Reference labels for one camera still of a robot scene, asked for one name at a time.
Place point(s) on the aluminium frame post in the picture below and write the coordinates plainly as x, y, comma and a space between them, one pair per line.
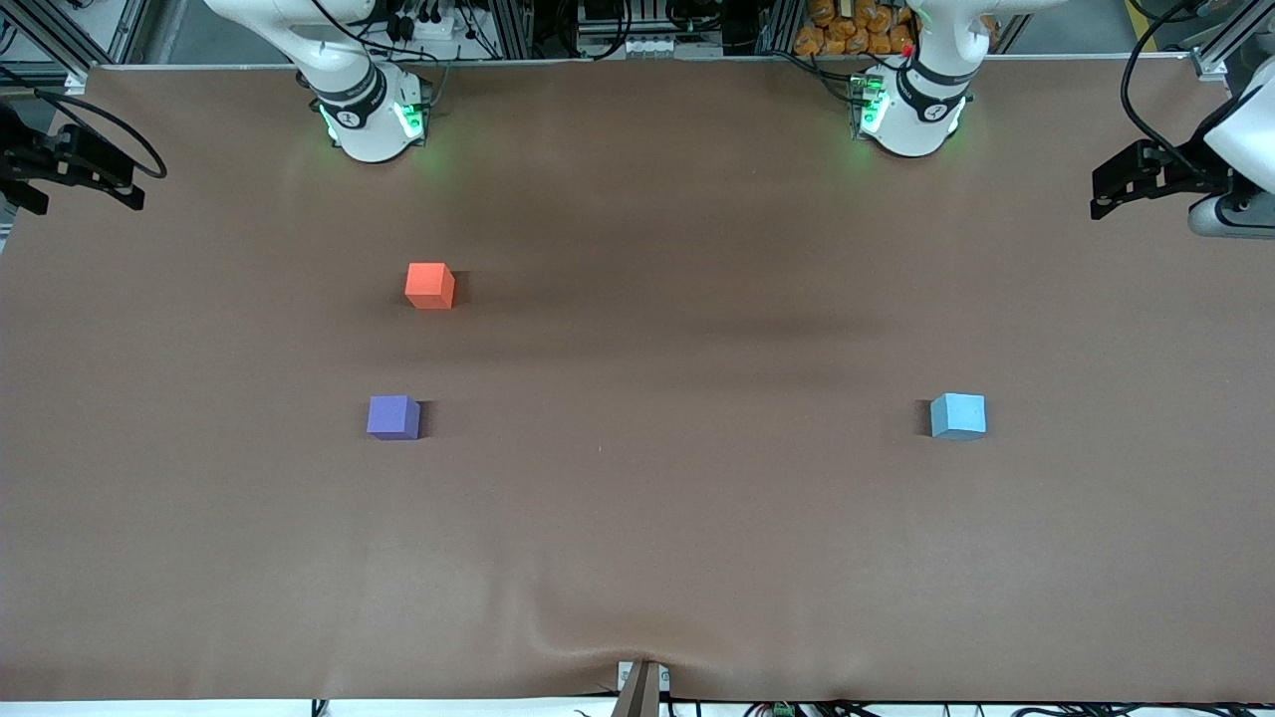
777, 25
510, 25
70, 45
1220, 50

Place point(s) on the white terminal block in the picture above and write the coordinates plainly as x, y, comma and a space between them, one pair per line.
652, 45

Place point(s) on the grey metal camera bracket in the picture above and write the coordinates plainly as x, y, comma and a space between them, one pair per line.
642, 697

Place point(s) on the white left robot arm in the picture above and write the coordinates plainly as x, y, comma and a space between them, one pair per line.
911, 127

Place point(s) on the light blue foam block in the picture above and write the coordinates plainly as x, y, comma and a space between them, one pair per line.
957, 416

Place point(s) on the brown table cover cloth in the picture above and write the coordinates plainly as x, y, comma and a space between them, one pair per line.
637, 518

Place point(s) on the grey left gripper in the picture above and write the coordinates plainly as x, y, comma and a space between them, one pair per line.
1185, 171

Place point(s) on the white power strip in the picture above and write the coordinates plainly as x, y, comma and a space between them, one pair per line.
430, 28

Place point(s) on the orange foam block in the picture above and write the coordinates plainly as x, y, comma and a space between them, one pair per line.
430, 286

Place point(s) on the purple foam block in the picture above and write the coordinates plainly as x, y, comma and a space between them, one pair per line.
392, 417

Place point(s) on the orange lumpy objects pile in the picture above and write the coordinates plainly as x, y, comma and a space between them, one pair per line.
847, 28

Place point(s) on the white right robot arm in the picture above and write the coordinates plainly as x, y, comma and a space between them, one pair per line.
369, 131

